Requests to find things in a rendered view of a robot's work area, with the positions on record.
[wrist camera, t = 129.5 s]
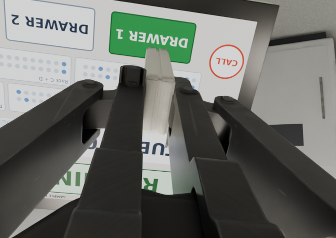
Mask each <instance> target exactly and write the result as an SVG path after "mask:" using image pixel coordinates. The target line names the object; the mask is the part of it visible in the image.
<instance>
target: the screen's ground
mask: <svg viewBox="0 0 336 238"><path fill-rule="evenodd" d="M48 1H55V2H62V3H69V4H75V5H82V6H89V7H96V21H95V41H94V52H88V51H80V50H72V49H65V48H57V47H49V46H42V45H34V44H27V43H19V42H11V41H5V25H4V9H3V0H0V46H8V47H16V48H23V49H31V50H39V51H47V52H54V53H62V54H70V55H78V56H85V57H93V58H101V59H109V60H116V61H124V62H132V63H139V64H145V59H141V58H133V57H126V56H118V55H110V54H108V45H109V30H110V16H111V10H116V11H123V12H130V13H136V14H143V15H150V16H157V17H164V18H170V19H177V20H184V21H191V22H198V24H197V30H196V35H195V41H194V47H193V52H192V58H191V63H190V65H187V64H179V63H171V66H172V68H178V69H186V70H194V71H201V72H204V74H203V79H202V84H201V89H200V94H201V97H202V99H203V101H207V102H211V103H214V99H215V97H217V96H230V97H232V98H234V99H236V100H237V99H238V96H239V92H240V88H241V84H242V80H243V77H244V73H245V69H246V65H247V61H248V57H249V53H250V49H251V45H252V41H253V37H254V33H255V29H256V25H257V22H255V21H249V20H242V19H235V18H229V17H222V16H216V15H209V14H202V13H196V12H189V11H182V10H176V9H169V8H163V7H156V6H149V5H143V4H136V3H129V2H123V1H116V0H48ZM212 41H219V42H226V43H233V44H240V45H247V46H249V49H248V53H247V57H246V61H245V65H244V69H243V73H242V77H241V81H240V82H234V81H226V80H218V79H211V78H205V74H206V69H207V64H208V59H209V54H210V49H211V44H212ZM21 115H22V114H17V113H8V112H0V118H8V119H16V118H17V117H19V116H21ZM167 134H168V130H167V133H165V134H164V135H162V134H155V132H152V131H151V132H150V133H142V152H143V163H142V168H143V169H152V170H163V171H171V167H170V157H169V146H168V147H167V148H165V146H166V140H167ZM91 161H92V158H91V157H80V158H79V159H78V160H77V161H76V163H86V164H90V163H91ZM45 198H51V199H64V200H75V199H77V198H80V195H73V194H60V193H48V194H47V195H46V196H45Z"/></svg>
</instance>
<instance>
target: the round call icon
mask: <svg viewBox="0 0 336 238"><path fill-rule="evenodd" d="M248 50H249V46H247V45H240V44H233V43H226V42H219V41H212V43H211V48H210V53H209V58H208V63H207V67H206V72H205V78H211V79H218V80H226V81H234V82H241V78H242V74H243V70H244V66H245V62H246V58H247V54H248Z"/></svg>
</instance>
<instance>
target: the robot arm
mask: <svg viewBox="0 0 336 238"><path fill-rule="evenodd" d="M101 129H105V130H104V134H103V137H102V140H101V144H100V147H99V148H98V147H96V148H95V151H94V154H93V157H92V160H91V164H90V167H89V170H88V173H87V176H86V179H85V182H84V186H83V189H82V192H81V195H80V198H77V199H75V200H73V201H71V202H69V203H67V204H65V205H64V206H62V207H60V208H59V209H57V210H56V211H54V212H52V213H51V214H49V215H48V216H46V217H44V218H43V219H41V220H40V221H38V222H36V223H35V224H33V225H31V226H30V227H28V228H27V229H25V230H23V231H22V232H20V233H19V234H17V235H15V236H14V237H12V238H336V179H335V178H334V177H333V176H332V175H330V174H329V173H328V172H327V171H325V170H324V169H323V168H322V167H320V166H319V165H318V164H317V163H315V162H314V161H313V160H312V159H311V158H309V157H308V156H307V155H306V154H304V153H303V152H302V151H301V150H299V149H298V148H297V147H296V146H294V145H293V144H292V143H291V142H289V141H288V140H287V139H286V138H284V137H283V136H282V135H281V134H280V133H278V132H277V131H276V130H275V129H273V128H272V127H271V126H270V125H268V124H267V123H266V122H265V121H263V120H262V119H260V118H259V117H258V116H257V115H256V114H254V113H253V112H252V111H251V110H249V109H248V108H247V107H246V106H244V105H243V104H242V103H241V102H239V101H238V100H236V99H234V98H232V97H230V96H217V97H215V99H214V103H211V102H207V101H203V99H202V96H201V94H200V93H199V91H197V90H196V89H193V88H192V85H191V82H190V81H189V80H188V79H186V78H184V77H176V76H174V73H173V69H172V65H171V60H170V56H169V52H168V51H167V49H161V48H159V50H156V48H154V47H148V48H147V49H146V53H145V62H144V68H143V67H140V66H136V65H123V66H121V67H120V70H119V81H118V86H117V89H114V90H104V85H103V84H102V83H100V82H98V81H94V80H92V79H85V80H80V81H77V82H75V83H74V84H72V85H70V86H69V87H67V88H65V89H64V90H62V91H60V92H59V93H57V94H55V95H54V96H52V97H51V98H49V99H47V100H46V101H44V102H42V103H41V104H39V105H37V106H36V107H34V108H32V109H31V110H29V111H27V112H26V113H24V114H22V115H21V116H19V117H17V118H16V119H14V120H12V121H10V122H9V123H7V124H5V125H4V126H2V127H0V238H9V237H10V236H11V235H12V234H13V233H14V231H15V230H16V229H17V228H18V227H19V226H20V225H21V224H22V222H23V221H24V220H25V219H26V218H27V217H28V216H29V214H30V213H31V212H32V211H33V210H34V209H35V208H36V207H37V205H38V204H39V203H40V202H41V201H42V200H43V199H44V198H45V196H46V195H47V194H48V193H49V192H50V191H51V190H52V188H53V187H54V186H55V185H56V184H57V183H58V182H59V181H60V179H61V178H62V177H63V176H64V175H65V174H66V173H67V172H68V170H69V169H70V168H71V167H72V166H73V165H74V164H75V162H76V161H77V160H78V159H79V158H80V157H81V156H82V155H83V153H84V152H85V151H86V150H87V149H88V148H89V147H90V146H91V144H92V143H93V142H94V141H95V140H96V139H97V138H98V136H99V135H100V133H101ZM151 131H152V132H154V133H155V134H162V135H164V134H165V133H167V138H166V144H165V148H167V147H168V150H169V161H170V171H171V182H172V192H173V195H165V194H161V193H157V192H153V191H149V190H146V189H142V175H143V152H142V139H143V133H150V132H151Z"/></svg>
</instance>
